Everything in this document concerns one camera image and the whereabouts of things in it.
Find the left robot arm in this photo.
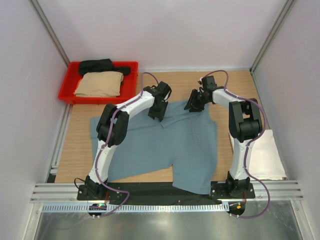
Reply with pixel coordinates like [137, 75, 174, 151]
[77, 81, 172, 200]

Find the blue t-shirt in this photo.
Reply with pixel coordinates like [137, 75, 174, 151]
[90, 100, 218, 195]

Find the red plastic bin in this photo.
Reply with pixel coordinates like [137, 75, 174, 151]
[58, 61, 138, 105]

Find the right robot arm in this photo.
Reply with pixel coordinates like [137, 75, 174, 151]
[184, 75, 264, 198]

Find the beige folded t-shirt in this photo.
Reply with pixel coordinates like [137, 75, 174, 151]
[73, 71, 124, 98]

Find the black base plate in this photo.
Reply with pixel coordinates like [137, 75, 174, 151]
[77, 181, 256, 201]

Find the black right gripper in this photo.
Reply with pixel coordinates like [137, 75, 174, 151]
[184, 89, 209, 113]

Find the slotted cable duct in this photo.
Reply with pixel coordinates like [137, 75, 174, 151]
[41, 202, 229, 213]

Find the black t-shirt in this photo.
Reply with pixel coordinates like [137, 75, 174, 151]
[78, 58, 131, 76]

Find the white folded t-shirt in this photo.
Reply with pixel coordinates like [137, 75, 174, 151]
[230, 129, 287, 180]

